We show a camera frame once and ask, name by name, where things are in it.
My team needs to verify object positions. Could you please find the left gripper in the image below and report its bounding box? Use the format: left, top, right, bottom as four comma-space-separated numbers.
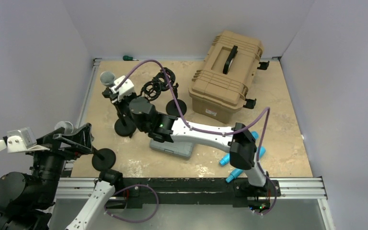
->
25, 121, 91, 204

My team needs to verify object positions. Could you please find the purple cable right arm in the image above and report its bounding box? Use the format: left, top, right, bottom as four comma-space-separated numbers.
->
115, 59, 278, 216

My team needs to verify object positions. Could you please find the grey plastic case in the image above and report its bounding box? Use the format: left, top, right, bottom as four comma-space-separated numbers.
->
149, 139, 194, 159

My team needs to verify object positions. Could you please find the black tripod shock mount stand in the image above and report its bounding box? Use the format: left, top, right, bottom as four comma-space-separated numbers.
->
140, 72, 169, 102

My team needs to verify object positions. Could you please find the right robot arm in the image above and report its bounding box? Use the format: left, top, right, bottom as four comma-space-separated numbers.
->
110, 93, 269, 195

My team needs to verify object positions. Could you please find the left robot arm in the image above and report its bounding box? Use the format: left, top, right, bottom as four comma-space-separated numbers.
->
0, 122, 96, 230

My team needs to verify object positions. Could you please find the black microphone silver grille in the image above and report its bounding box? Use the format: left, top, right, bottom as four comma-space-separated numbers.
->
100, 71, 115, 94

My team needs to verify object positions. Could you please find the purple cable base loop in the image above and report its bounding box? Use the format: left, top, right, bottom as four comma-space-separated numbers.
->
103, 184, 159, 223

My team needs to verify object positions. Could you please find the tan plastic tool case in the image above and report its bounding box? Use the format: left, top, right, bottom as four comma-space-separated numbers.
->
188, 30, 269, 123

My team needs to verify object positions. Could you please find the blue microphone with pink band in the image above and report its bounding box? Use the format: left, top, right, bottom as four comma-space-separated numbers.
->
226, 147, 266, 183

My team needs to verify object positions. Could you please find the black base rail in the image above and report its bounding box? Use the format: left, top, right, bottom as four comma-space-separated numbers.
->
105, 178, 281, 211

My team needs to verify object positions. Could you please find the green-handled screwdriver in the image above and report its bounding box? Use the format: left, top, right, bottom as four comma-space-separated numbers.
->
122, 55, 138, 61

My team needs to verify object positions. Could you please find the black mic stand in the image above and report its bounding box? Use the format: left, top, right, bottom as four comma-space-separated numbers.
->
102, 91, 136, 138
92, 148, 116, 171

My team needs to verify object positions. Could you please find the black round-base shock mount stand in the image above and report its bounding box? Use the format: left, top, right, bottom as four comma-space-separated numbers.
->
156, 67, 187, 117

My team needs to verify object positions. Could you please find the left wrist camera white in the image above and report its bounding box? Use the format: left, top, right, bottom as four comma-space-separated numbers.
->
0, 127, 50, 153

